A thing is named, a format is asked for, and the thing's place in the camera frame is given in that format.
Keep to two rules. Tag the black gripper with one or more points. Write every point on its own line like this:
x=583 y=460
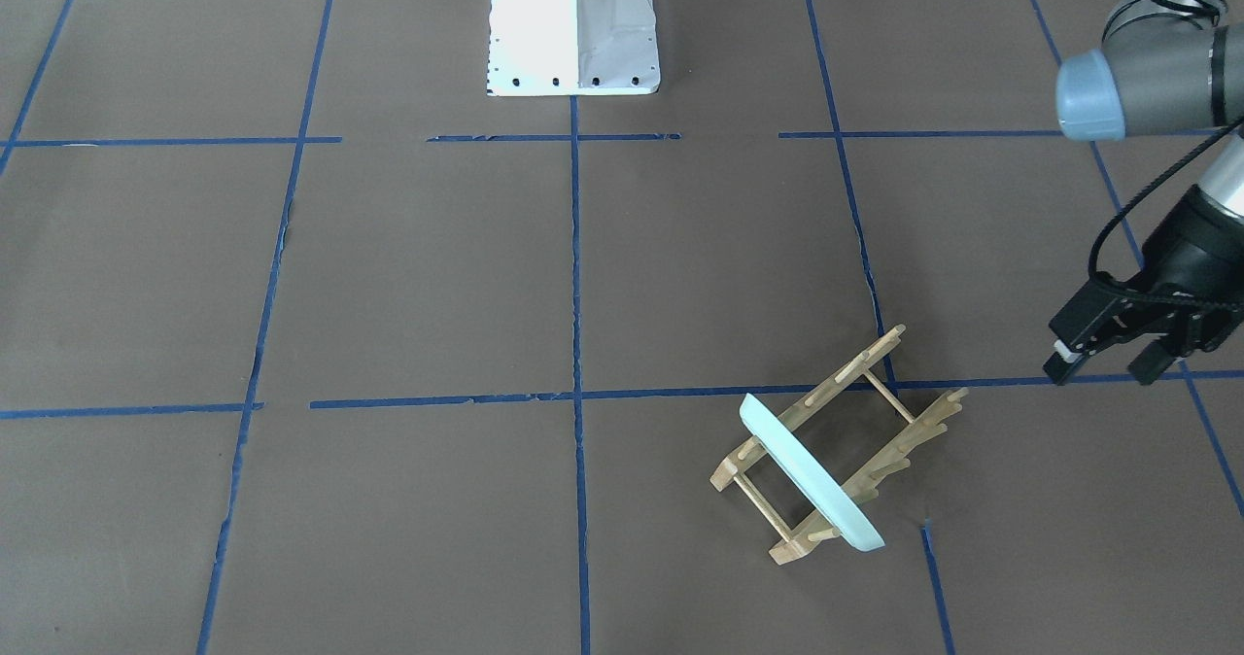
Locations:
x=1188 y=244

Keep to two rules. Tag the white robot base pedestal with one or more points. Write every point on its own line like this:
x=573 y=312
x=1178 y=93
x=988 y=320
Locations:
x=541 y=48

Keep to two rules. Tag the light green round plate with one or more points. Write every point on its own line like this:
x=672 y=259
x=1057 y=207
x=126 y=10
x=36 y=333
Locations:
x=808 y=475

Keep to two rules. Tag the wooden dish rack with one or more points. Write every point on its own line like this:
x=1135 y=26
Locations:
x=860 y=431

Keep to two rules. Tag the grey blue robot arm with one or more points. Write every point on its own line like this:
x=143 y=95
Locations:
x=1161 y=66

